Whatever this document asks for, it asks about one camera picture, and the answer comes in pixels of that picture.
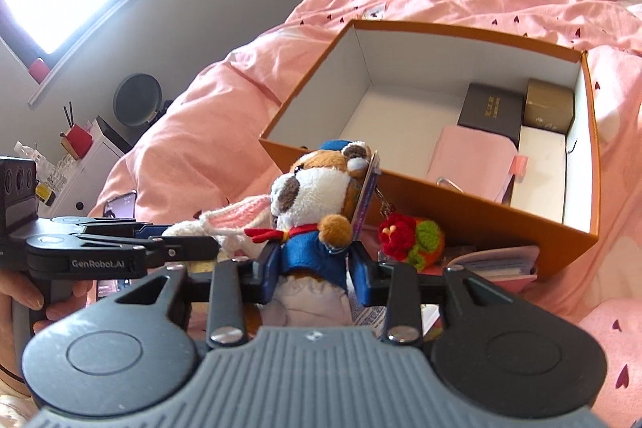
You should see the white pink knitted bunny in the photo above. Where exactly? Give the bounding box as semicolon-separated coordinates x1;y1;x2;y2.
162;195;272;261

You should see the plush dog blue outfit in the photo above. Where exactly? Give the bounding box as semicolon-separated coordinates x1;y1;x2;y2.
245;140;372;328

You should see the pink fabric pouch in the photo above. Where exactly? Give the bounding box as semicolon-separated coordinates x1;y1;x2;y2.
425;125;529;203

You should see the black rectangular box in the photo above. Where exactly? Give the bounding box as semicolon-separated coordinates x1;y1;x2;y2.
457;83;524;147

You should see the gold small box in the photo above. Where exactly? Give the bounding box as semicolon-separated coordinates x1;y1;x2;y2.
523;78;575;135

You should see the left hand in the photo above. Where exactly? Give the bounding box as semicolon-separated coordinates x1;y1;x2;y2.
1;270;93;396

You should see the smartphone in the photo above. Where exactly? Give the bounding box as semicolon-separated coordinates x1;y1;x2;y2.
96;191;137;301

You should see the red crochet flower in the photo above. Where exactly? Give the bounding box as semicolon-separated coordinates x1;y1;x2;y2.
378;213;445;273

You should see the white bedside cabinet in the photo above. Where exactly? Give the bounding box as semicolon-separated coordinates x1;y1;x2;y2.
38;116;132;218

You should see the pink heart print duvet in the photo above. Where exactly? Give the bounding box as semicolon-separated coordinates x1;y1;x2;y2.
99;0;641;427

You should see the red pen holder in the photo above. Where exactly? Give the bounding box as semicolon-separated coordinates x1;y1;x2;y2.
60;102;93;161

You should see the round black fan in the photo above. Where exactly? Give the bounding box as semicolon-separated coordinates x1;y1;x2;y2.
112;73;163;128

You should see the white flat box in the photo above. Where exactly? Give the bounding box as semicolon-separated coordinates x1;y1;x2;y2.
510;126;566;223

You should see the orange cardboard box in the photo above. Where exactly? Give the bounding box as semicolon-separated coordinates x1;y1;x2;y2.
260;20;601;279

